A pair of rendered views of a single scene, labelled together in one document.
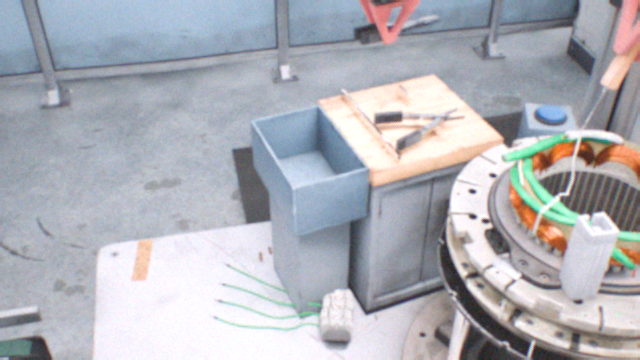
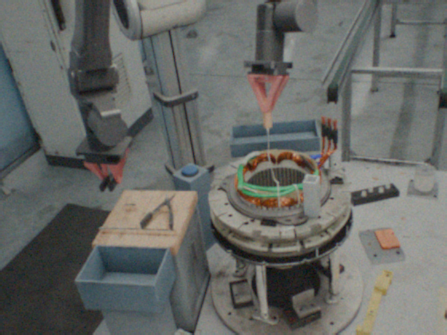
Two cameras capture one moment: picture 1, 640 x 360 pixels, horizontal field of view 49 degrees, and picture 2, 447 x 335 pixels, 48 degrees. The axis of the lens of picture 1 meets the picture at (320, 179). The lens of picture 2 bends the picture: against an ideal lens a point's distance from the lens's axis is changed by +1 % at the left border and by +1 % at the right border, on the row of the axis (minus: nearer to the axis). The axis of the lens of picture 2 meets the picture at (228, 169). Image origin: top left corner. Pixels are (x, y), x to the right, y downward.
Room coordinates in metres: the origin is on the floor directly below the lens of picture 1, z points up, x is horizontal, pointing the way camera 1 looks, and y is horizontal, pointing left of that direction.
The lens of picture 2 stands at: (0.11, 0.48, 1.76)
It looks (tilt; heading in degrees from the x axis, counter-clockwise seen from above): 33 degrees down; 308
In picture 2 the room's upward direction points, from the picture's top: 8 degrees counter-clockwise
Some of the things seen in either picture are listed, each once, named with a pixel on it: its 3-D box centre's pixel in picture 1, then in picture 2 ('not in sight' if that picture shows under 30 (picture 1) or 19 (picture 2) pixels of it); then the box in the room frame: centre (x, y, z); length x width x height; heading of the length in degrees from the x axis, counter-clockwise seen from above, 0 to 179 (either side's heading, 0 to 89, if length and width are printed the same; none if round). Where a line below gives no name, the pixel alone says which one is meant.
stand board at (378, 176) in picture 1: (406, 125); (148, 220); (0.83, -0.12, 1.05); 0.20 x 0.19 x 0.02; 113
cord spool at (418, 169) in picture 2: not in sight; (424, 179); (0.40, -0.86, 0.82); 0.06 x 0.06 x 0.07
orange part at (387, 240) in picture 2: not in sight; (387, 238); (0.41, -0.57, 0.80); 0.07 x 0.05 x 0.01; 127
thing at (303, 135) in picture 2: not in sight; (276, 172); (0.76, -0.58, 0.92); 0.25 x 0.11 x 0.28; 32
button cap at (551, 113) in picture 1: (551, 113); (189, 170); (0.89, -0.35, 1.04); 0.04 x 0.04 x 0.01
